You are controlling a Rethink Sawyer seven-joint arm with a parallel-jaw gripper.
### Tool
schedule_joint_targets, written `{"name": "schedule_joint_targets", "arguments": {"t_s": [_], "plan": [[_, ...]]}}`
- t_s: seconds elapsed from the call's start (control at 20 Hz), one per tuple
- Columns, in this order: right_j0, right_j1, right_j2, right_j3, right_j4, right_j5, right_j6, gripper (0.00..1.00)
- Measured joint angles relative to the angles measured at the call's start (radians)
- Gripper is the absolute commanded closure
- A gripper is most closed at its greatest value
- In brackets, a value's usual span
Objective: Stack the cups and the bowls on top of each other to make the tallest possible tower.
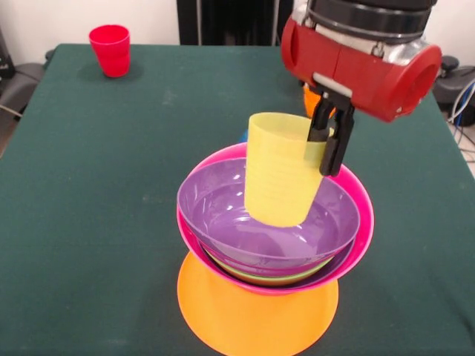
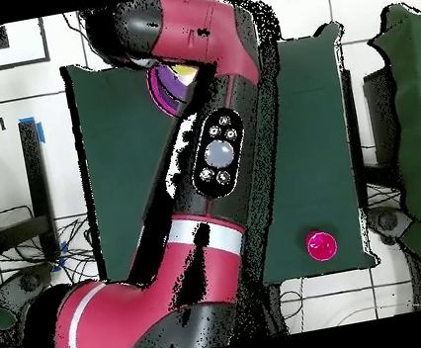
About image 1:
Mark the purple plastic bowl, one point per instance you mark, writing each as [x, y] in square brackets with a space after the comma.
[341, 265]
[208, 207]

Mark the dark green tablecloth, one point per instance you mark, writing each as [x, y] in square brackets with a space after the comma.
[74, 241]

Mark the yellow plastic cup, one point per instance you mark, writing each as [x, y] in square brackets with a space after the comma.
[278, 178]

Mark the orange plastic cup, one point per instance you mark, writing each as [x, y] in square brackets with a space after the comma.
[311, 102]

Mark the red plastic cup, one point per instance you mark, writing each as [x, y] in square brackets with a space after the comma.
[109, 52]

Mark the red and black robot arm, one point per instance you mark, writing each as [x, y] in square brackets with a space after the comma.
[371, 16]

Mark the large pink plastic bowl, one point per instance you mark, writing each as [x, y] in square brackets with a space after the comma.
[365, 222]

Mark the blue plastic bowl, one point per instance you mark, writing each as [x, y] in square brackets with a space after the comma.
[243, 137]

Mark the light green plastic bowl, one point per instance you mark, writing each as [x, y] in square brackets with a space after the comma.
[259, 276]

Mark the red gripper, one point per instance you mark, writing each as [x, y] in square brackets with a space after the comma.
[334, 63]

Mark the large orange plastic bowl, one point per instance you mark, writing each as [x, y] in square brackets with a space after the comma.
[241, 322]

